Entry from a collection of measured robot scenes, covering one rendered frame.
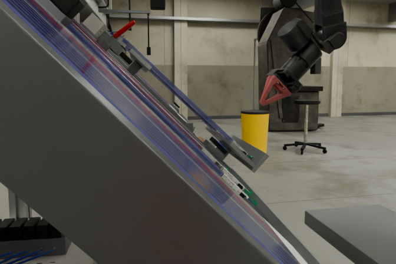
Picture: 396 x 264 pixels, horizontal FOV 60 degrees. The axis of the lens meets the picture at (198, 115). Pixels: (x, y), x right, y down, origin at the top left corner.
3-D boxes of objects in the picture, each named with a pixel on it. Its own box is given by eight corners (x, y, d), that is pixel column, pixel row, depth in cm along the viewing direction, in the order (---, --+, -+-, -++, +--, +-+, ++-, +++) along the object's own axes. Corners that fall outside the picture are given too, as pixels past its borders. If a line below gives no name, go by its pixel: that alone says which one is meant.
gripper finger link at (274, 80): (255, 95, 88) (280, 69, 88) (247, 94, 95) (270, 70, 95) (273, 114, 89) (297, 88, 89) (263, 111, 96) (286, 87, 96)
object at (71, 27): (249, 207, 60) (255, 200, 60) (251, 210, 58) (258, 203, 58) (20, -14, 51) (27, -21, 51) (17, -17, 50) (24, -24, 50)
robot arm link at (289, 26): (348, 39, 86) (331, 33, 94) (324, 4, 81) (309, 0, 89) (310, 72, 88) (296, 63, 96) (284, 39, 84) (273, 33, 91)
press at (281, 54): (305, 124, 742) (309, 2, 715) (340, 132, 628) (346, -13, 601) (247, 126, 710) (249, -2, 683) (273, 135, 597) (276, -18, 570)
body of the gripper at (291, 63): (281, 73, 85) (301, 51, 85) (267, 73, 95) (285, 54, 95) (298, 91, 86) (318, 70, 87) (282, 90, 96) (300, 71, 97)
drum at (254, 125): (261, 151, 458) (262, 109, 452) (273, 157, 424) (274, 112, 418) (236, 152, 451) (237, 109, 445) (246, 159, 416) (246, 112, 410)
